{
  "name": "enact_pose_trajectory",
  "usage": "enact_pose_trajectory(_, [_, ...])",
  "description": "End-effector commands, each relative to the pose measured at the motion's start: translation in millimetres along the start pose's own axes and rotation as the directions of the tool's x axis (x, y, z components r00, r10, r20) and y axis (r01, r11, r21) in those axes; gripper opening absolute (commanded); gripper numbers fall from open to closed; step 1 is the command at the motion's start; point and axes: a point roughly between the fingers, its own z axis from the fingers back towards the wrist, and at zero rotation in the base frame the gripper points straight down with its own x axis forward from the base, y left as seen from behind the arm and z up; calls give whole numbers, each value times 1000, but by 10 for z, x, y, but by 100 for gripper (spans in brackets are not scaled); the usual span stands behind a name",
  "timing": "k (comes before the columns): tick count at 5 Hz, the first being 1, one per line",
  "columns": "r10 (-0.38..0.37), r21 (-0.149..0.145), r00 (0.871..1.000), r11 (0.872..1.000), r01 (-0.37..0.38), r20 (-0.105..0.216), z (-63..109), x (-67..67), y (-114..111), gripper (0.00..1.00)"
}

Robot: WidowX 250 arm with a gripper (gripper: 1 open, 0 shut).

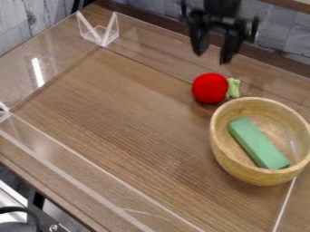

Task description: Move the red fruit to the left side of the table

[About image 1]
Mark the red plush strawberry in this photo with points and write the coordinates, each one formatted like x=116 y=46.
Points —
x=211 y=88

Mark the black table leg frame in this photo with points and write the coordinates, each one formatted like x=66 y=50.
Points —
x=48 y=224

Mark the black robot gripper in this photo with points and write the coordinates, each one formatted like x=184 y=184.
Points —
x=208 y=14

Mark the light wooden bowl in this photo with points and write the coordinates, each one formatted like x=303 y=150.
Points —
x=283 y=126

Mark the green rectangular block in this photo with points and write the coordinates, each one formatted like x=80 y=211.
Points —
x=259 y=147

